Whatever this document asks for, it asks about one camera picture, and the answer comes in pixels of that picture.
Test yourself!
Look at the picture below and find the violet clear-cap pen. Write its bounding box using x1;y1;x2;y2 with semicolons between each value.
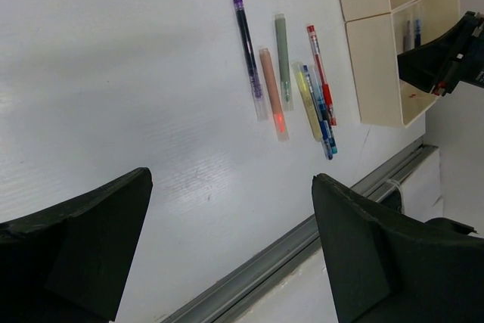
232;0;268;121

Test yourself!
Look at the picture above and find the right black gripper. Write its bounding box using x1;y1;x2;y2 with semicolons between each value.
397;11;483;96

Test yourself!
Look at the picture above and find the olive green clear pen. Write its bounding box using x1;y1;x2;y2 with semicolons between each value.
275;14;293;111

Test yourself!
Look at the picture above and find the grey purple clear pen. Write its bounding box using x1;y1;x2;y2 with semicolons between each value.
403;20;413;52

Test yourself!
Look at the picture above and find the orange clear-cap pen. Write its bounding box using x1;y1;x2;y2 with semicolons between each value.
259;48;289;141

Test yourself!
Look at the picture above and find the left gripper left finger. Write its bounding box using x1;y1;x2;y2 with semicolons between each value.
1;167;153;322

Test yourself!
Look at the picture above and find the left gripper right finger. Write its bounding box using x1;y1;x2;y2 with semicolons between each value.
312;174;483;322

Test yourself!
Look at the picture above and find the red gel pen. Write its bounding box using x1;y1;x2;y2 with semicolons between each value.
306;24;337;126

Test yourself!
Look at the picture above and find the blue clear-cap pen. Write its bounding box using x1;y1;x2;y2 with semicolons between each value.
414;17;422;48

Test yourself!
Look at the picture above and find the dark blue gel pen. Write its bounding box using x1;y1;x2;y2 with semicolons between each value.
302;64;334;160

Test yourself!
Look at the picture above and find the yellow clear pen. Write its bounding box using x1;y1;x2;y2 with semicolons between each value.
291;62;323;142

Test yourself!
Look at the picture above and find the beige divided organizer tray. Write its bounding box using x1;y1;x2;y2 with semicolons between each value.
340;0;461;128

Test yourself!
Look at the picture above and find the cyan clear pen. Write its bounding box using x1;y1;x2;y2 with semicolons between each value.
309;65;338;154

